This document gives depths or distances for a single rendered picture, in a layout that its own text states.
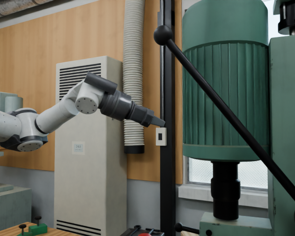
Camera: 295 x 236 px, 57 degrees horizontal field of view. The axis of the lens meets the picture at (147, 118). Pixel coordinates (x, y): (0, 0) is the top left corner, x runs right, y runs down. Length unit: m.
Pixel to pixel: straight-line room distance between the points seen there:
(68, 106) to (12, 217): 2.00
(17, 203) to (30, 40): 1.62
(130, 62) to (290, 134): 1.66
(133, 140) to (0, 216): 1.34
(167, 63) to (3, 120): 1.39
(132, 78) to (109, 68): 0.19
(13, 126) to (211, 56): 0.63
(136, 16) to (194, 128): 1.71
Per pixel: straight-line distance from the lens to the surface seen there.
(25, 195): 2.82
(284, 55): 0.55
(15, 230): 2.34
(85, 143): 2.11
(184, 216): 2.11
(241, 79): 0.53
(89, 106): 0.81
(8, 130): 0.91
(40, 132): 0.96
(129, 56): 2.09
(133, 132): 2.00
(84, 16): 2.71
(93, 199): 2.12
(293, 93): 0.53
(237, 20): 0.55
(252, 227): 0.59
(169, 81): 2.00
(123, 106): 0.83
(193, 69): 0.47
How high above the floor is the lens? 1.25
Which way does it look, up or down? 3 degrees up
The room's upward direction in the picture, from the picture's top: straight up
